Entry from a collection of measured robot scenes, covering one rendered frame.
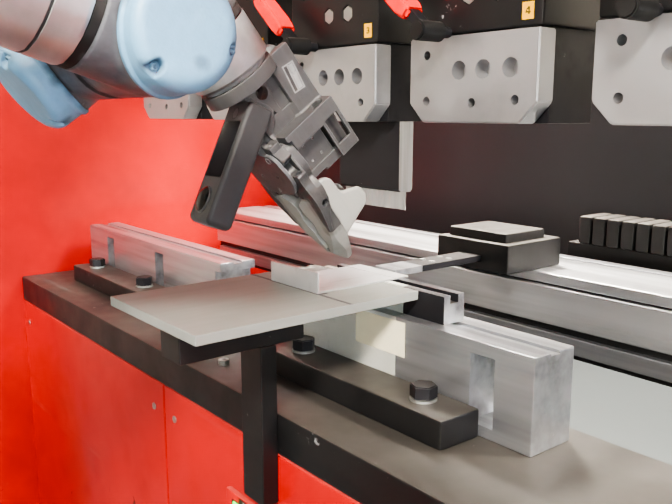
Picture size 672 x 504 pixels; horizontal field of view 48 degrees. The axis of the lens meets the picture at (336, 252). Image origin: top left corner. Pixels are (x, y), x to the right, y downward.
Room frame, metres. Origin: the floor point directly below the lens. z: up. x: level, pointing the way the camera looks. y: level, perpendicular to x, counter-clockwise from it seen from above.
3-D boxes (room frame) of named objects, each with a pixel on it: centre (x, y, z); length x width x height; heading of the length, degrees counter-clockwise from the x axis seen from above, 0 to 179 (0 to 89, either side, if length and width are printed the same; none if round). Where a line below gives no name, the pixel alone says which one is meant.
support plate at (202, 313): (0.77, 0.07, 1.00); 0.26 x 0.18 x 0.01; 129
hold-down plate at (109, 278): (1.29, 0.38, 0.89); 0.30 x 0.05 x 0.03; 39
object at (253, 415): (0.74, 0.10, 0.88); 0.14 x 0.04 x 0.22; 129
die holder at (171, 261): (1.29, 0.30, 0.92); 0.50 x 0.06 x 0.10; 39
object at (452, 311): (0.84, -0.06, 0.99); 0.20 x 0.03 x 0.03; 39
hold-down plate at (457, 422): (0.79, -0.02, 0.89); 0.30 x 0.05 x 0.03; 39
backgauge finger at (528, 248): (0.96, -0.16, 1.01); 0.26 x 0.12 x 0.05; 129
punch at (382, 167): (0.86, -0.04, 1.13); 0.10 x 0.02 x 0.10; 39
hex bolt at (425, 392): (0.71, -0.09, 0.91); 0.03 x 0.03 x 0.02
